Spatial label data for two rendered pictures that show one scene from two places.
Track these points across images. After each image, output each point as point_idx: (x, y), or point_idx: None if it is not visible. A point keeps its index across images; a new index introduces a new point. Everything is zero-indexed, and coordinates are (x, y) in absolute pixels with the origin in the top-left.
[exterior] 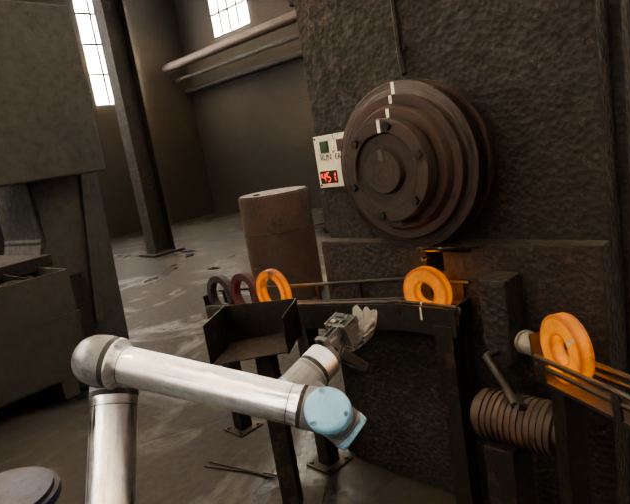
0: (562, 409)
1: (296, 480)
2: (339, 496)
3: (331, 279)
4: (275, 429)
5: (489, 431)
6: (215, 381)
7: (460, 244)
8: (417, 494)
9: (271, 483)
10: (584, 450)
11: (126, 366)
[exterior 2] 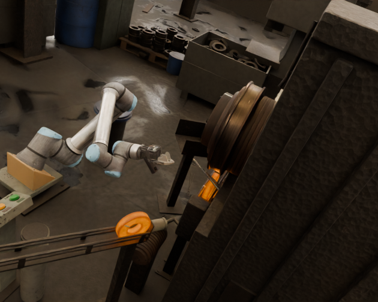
0: None
1: (171, 197)
2: (177, 219)
3: None
4: (176, 175)
5: None
6: (99, 118)
7: (224, 181)
8: (183, 249)
9: (183, 195)
10: (121, 261)
11: (103, 96)
